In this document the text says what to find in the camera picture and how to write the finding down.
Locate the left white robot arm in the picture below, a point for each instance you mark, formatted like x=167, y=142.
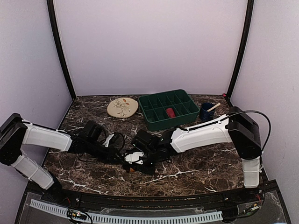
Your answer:
x=16, y=132

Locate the green compartment tray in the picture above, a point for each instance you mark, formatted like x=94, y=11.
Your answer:
x=154, y=107

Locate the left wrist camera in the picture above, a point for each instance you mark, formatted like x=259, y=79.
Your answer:
x=109, y=140

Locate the black front rail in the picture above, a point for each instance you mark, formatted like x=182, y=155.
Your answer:
x=266, y=194

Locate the white slotted cable duct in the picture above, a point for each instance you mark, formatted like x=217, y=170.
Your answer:
x=128, y=217

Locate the right black frame post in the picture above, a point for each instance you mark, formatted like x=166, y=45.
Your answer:
x=241, y=50

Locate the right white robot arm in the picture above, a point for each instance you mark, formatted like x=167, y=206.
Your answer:
x=235, y=127

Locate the black orange argyle sock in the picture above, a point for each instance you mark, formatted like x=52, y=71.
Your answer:
x=129, y=168

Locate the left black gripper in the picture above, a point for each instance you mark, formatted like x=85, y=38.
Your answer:
x=110, y=154

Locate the black frame post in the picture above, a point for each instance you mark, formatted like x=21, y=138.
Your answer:
x=59, y=48
x=241, y=50

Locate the wooden stick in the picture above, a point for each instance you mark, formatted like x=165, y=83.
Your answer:
x=215, y=106

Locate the left black frame post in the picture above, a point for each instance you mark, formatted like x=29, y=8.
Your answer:
x=59, y=48

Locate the dark blue mug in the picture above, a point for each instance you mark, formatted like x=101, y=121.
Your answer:
x=204, y=115

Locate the maroon purple striped sock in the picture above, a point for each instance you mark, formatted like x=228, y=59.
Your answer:
x=170, y=112

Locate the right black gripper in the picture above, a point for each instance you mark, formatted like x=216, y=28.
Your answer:
x=149, y=171

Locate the small circuit board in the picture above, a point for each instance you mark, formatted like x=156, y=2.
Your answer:
x=76, y=215

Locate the beige floral plate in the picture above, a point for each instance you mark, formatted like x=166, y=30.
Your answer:
x=122, y=107

